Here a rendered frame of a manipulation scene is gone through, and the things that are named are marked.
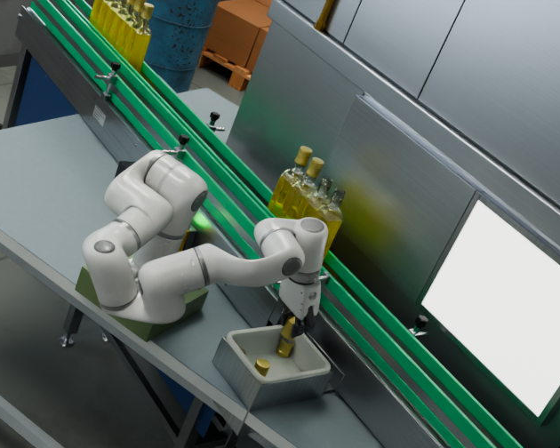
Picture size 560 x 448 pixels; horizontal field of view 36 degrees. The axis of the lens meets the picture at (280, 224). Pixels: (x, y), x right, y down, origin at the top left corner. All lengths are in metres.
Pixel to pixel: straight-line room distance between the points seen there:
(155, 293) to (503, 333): 0.80
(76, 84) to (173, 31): 2.03
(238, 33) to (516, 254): 4.24
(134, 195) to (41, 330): 1.37
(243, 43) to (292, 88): 3.45
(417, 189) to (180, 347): 0.70
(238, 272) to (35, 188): 0.94
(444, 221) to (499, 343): 0.32
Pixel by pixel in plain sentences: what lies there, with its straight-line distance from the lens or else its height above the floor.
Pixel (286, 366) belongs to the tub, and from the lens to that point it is 2.13.
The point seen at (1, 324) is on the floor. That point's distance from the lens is 3.20.
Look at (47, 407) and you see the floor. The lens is 2.93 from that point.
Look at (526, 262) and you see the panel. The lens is 1.98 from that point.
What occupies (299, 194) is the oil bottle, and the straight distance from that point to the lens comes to 2.25.
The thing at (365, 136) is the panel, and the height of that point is 1.25.
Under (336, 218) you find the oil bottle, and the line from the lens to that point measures 2.19.
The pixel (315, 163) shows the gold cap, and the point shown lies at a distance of 2.23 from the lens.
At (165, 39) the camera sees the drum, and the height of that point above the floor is 0.45.
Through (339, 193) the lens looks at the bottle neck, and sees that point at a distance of 2.16.
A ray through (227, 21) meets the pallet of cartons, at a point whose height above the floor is 0.38.
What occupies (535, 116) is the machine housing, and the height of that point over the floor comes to 1.53.
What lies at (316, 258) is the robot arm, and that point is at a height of 1.14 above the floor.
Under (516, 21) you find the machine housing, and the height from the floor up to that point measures 1.69.
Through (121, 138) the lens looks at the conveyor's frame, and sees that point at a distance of 2.76.
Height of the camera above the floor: 1.98
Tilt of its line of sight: 26 degrees down
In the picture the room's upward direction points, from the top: 23 degrees clockwise
